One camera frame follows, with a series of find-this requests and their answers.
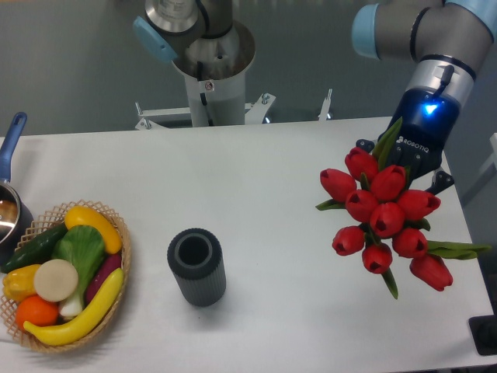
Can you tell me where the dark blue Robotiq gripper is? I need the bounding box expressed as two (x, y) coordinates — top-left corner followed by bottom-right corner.
(356, 88), (461, 194)

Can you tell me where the red tulip bouquet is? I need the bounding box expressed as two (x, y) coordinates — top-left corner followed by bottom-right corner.
(316, 119), (490, 298)

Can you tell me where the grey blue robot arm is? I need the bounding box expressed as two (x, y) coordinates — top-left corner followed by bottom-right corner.
(133, 1), (496, 193)

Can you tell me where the dark grey ribbed vase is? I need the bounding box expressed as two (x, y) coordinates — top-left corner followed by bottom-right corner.
(167, 228), (226, 307)

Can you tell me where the black device at edge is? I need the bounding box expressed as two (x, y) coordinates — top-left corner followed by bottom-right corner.
(468, 315), (496, 356)

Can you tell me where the purple sweet potato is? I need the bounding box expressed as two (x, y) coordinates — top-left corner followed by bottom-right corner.
(85, 253), (121, 305)

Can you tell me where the yellow squash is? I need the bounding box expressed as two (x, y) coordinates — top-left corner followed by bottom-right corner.
(64, 205), (122, 254)

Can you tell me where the green bok choy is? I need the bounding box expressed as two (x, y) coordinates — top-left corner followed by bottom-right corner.
(51, 225), (106, 320)

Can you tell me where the woven wicker basket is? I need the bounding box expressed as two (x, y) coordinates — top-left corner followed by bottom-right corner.
(1, 200), (131, 354)

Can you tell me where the beige round disc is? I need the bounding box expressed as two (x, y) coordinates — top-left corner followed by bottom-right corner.
(33, 259), (78, 302)

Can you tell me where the dark green cucumber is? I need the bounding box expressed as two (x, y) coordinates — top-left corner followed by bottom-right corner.
(1, 224), (68, 274)

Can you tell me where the yellow banana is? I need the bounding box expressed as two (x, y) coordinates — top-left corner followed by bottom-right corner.
(23, 268), (124, 347)

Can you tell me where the orange fruit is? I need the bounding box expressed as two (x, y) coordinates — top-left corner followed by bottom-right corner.
(16, 295), (59, 329)

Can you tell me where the yellow bell pepper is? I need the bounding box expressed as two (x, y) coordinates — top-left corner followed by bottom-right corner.
(2, 264), (41, 302)

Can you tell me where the white frame at right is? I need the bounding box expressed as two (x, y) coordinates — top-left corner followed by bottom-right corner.
(460, 132), (497, 207)

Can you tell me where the white metal base frame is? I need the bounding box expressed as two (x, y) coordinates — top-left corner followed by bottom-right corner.
(134, 89), (334, 131)

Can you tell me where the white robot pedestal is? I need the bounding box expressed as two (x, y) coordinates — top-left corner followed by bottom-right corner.
(174, 21), (255, 127)

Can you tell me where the blue handled saucepan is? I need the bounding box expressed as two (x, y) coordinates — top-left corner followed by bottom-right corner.
(1, 112), (33, 265)

